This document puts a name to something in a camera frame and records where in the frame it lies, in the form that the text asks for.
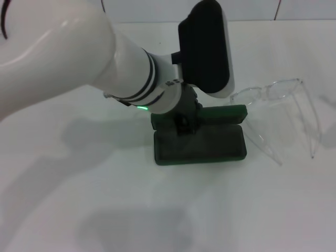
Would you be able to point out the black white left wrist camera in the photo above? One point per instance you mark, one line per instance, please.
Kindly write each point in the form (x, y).
(202, 47)

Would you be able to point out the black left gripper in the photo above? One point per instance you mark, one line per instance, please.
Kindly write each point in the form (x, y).
(190, 105)

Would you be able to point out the clear plastic glasses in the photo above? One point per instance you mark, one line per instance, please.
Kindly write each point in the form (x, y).
(281, 90)

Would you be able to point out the green glasses case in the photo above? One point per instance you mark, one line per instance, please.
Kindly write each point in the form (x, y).
(199, 147)

